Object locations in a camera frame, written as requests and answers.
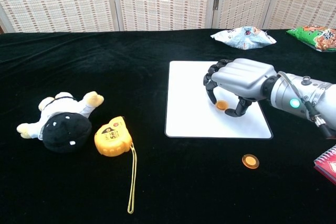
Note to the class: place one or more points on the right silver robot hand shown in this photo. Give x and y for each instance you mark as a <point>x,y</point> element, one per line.
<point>244,77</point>

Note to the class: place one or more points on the orange disc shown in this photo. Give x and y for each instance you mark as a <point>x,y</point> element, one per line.
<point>221,105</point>
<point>250,161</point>

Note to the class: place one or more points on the white rectangular board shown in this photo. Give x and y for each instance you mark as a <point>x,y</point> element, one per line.
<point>189,103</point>

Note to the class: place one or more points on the white crumpled snack bag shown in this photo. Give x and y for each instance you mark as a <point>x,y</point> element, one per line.
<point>244,39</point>

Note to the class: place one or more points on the metal screen hinge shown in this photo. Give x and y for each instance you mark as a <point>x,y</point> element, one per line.
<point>215,3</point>

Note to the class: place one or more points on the green snack bag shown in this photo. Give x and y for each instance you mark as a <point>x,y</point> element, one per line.
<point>315,36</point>

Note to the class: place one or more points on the red spiral notebook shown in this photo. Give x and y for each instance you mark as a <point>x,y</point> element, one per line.
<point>329,165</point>

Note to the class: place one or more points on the black velvet tablecloth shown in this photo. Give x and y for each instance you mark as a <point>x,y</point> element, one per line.
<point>105,72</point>

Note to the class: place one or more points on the yellow tape measure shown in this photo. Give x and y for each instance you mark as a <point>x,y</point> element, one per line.
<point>111,138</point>

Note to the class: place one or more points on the white and black plush toy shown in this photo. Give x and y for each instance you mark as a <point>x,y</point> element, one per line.
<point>65,132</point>

